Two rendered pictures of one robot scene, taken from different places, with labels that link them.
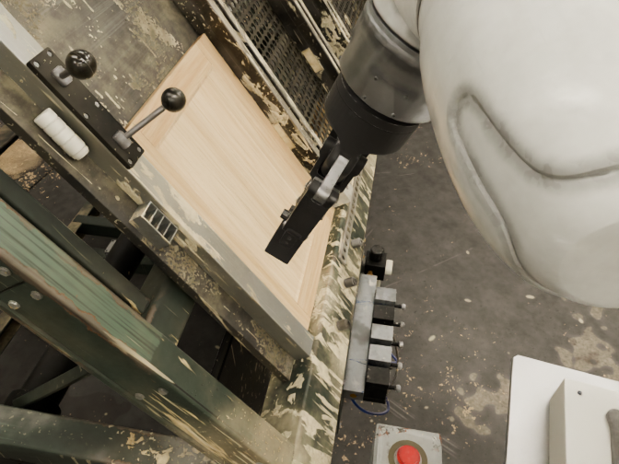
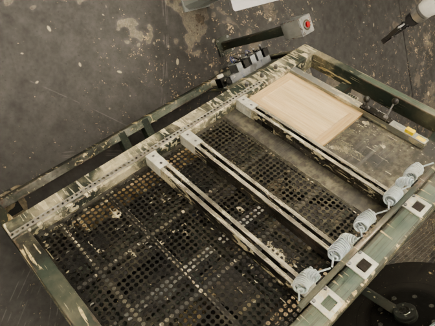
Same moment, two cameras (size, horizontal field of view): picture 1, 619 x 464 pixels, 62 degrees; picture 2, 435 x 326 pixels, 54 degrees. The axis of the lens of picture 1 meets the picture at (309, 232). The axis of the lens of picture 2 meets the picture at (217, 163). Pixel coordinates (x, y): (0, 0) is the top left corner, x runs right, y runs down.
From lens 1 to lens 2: 2.85 m
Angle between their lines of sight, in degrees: 74
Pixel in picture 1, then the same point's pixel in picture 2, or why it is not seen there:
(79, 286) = (379, 84)
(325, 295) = (278, 76)
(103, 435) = not seen: hidden behind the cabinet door
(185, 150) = (335, 114)
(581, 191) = not seen: outside the picture
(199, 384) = (347, 68)
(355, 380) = (267, 59)
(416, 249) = (60, 114)
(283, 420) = (307, 62)
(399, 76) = not seen: hidden behind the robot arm
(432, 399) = (150, 55)
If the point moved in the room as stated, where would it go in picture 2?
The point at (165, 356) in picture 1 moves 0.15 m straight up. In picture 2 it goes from (357, 73) to (377, 70)
